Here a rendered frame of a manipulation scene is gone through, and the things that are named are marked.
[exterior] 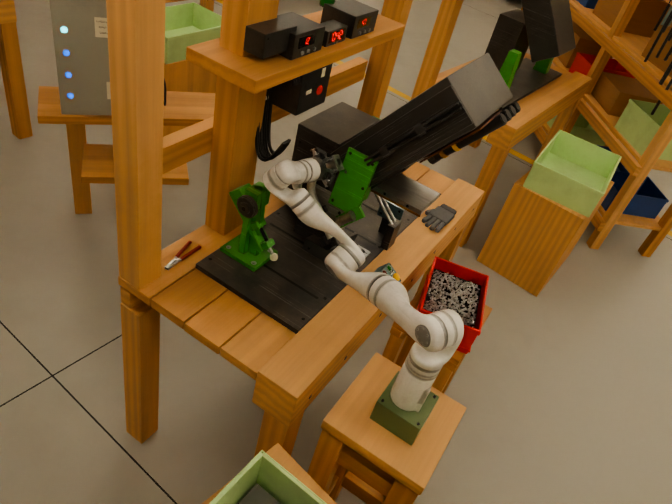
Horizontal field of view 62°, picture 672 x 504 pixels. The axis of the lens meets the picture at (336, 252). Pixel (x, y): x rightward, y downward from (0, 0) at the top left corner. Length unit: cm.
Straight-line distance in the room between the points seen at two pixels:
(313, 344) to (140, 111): 81
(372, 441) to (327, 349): 30
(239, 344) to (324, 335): 26
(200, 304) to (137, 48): 78
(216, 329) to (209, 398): 95
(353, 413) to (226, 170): 87
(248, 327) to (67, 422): 111
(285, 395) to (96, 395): 124
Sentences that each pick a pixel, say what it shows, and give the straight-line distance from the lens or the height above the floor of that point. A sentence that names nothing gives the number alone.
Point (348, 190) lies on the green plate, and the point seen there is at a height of 114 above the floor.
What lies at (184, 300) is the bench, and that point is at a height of 88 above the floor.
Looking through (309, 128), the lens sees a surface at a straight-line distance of 204.
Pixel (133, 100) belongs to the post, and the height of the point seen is 151.
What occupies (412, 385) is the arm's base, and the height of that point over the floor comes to 104.
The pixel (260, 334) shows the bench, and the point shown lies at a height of 88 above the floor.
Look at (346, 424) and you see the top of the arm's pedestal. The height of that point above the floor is 85.
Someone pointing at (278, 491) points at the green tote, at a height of 88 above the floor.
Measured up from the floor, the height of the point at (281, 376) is 90.
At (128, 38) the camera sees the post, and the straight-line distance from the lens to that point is 141.
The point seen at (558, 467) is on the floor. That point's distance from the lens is 299.
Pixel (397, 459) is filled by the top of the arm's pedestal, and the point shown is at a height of 85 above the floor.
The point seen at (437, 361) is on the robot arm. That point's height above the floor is 114.
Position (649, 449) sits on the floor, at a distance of 337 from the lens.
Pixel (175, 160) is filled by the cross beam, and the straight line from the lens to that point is 180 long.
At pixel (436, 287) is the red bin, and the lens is 207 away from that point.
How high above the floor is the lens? 218
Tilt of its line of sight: 39 degrees down
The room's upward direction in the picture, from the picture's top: 15 degrees clockwise
